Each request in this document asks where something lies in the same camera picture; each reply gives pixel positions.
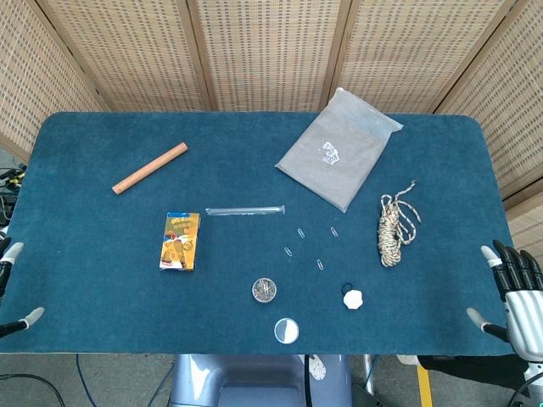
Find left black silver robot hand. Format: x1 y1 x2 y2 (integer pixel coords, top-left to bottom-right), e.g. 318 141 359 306
0 241 46 339

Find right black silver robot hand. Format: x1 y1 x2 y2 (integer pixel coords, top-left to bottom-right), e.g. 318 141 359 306
466 239 543 362

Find round container of paper clips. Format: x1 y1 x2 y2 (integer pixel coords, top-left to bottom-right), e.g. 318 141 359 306
251 277 278 304

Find blue table cloth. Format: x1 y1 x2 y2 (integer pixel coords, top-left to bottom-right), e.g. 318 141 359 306
0 110 538 356

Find yellow floor tape strip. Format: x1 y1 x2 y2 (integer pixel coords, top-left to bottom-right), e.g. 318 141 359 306
417 365 434 407

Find round wooden dowel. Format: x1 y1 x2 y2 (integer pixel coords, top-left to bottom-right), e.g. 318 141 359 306
112 142 188 196

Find silver metal table leg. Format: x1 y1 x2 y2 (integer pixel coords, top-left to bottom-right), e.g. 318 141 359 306
362 354 377 393

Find orange printed carton box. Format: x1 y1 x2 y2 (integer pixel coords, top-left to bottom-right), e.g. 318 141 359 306
159 211 201 272

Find woven bamboo screen panel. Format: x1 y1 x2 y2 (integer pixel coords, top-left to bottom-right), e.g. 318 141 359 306
432 0 543 306
328 0 521 115
36 0 217 114
186 0 353 114
0 0 110 164

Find white perforated plate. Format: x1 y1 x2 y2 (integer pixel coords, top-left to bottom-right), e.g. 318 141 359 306
311 354 327 382

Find clear glass test tube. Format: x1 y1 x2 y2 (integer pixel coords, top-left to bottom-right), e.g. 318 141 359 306
204 204 287 217

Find grey plastic bag package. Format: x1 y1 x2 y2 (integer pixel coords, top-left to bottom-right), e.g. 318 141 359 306
274 86 404 214

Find blue-grey robot torso base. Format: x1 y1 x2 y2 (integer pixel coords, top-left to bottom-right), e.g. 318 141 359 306
168 354 353 407

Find black cable bundle yellow connectors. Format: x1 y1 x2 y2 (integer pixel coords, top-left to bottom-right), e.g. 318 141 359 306
0 164 27 226

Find blue floor cable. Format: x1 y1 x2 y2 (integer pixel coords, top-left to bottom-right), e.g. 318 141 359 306
75 354 176 407

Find beige speckled rope bundle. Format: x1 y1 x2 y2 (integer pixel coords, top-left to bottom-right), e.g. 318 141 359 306
377 180 423 268

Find white flower hair tie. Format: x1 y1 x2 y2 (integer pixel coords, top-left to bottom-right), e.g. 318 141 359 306
340 282 367 311

